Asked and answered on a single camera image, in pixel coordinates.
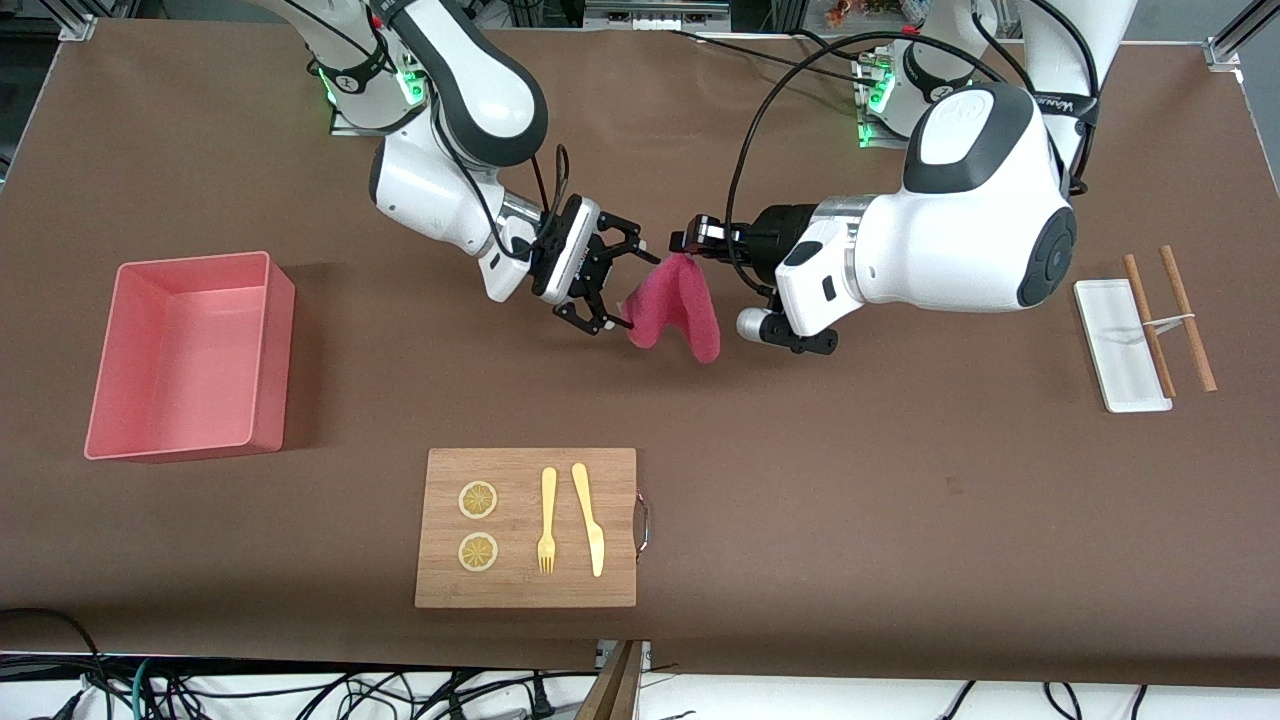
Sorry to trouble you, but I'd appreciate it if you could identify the pink and grey cloth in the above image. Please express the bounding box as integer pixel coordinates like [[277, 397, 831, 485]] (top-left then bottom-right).
[[621, 252, 722, 366]]

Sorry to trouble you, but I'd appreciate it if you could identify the yellow plastic fork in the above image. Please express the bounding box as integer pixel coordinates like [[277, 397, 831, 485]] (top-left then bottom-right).
[[536, 466, 559, 576]]

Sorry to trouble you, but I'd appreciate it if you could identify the yellow plastic knife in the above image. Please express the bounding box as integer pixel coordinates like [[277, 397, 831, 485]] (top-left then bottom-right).
[[570, 461, 607, 579]]

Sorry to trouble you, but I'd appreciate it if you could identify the grey power strip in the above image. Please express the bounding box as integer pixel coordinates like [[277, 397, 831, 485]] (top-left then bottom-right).
[[584, 0, 733, 33]]

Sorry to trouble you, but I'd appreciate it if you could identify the wooden cutting board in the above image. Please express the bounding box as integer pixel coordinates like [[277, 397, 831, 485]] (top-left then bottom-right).
[[414, 446, 652, 610]]

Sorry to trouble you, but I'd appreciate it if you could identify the white rectangular tray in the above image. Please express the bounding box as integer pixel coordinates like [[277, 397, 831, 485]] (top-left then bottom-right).
[[1073, 278, 1173, 414]]

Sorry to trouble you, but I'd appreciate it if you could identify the wooden rod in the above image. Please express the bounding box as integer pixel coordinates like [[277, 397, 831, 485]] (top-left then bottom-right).
[[1158, 244, 1220, 394], [1121, 252, 1179, 400]]

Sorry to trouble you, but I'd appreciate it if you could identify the pink plastic bin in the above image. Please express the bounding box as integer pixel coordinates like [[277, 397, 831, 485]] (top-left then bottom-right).
[[84, 250, 298, 464]]

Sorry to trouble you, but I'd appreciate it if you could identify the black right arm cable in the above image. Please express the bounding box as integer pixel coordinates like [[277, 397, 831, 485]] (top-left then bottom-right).
[[455, 120, 573, 263]]

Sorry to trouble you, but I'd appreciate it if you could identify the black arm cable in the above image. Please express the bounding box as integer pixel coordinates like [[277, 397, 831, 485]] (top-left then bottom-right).
[[724, 28, 1103, 296], [455, 120, 573, 263]]

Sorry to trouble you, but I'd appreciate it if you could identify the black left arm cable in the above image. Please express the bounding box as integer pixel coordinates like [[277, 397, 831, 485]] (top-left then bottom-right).
[[724, 28, 1103, 296]]

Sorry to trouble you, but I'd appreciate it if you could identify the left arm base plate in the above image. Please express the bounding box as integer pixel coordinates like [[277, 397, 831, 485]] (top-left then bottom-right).
[[853, 52, 913, 149]]

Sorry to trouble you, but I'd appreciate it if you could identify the black cable on table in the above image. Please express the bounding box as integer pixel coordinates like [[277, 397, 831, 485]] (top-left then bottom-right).
[[668, 27, 861, 76]]

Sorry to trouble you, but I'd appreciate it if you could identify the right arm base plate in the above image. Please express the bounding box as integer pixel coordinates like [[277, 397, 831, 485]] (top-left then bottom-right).
[[329, 42, 441, 139]]

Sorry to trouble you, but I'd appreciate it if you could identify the aluminium frame profile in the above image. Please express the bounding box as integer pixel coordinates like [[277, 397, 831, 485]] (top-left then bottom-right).
[[1205, 0, 1280, 69], [58, 0, 141, 43]]

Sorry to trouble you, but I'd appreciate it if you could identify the black looped floor cable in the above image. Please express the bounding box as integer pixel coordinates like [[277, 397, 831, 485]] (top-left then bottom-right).
[[0, 607, 107, 720]]

